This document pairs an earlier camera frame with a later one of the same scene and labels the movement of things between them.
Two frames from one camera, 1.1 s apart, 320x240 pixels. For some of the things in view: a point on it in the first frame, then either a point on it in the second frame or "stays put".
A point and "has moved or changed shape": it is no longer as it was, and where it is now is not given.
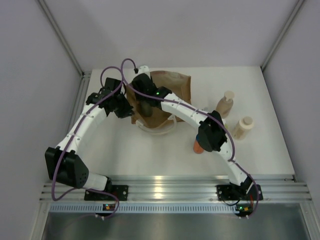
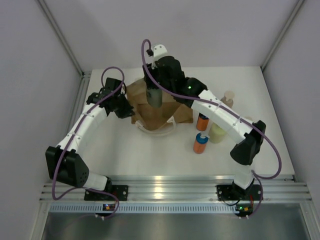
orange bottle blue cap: (196, 147) stays put
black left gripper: (127, 111) stays put
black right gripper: (137, 95) -> (151, 72)
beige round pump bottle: (224, 104) stays put
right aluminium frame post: (299, 4) stays put
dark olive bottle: (147, 108) has moved or changed shape
